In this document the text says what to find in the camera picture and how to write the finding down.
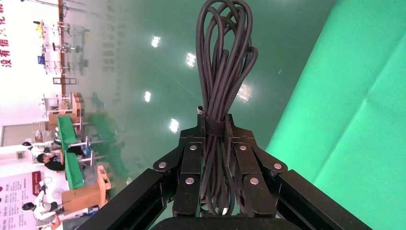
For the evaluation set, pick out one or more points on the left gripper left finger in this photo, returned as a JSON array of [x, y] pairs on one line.
[[190, 165]]

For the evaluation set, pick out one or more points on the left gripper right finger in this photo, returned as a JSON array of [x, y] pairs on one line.
[[250, 165]]

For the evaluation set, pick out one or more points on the wooden crate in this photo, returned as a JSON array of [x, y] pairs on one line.
[[104, 181]]

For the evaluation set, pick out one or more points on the brown cardboard carton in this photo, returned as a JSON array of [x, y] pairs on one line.
[[81, 198]]

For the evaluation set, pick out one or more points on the green covered work table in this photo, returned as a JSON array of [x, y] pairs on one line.
[[73, 171], [66, 133]]

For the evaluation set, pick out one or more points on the wooden desk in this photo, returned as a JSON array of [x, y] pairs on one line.
[[71, 109]]

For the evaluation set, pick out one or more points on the person in black shirt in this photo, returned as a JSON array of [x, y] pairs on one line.
[[52, 162]]

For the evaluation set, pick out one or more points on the person in white shirt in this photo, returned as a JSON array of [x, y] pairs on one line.
[[38, 148]]

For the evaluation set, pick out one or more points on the white humanoid robot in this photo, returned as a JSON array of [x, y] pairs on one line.
[[41, 208]]

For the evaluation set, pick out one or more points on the metal equipment shelf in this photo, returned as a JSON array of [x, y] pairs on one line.
[[63, 47]]

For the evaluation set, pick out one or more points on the white and red poster board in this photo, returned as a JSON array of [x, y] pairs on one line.
[[16, 203]]

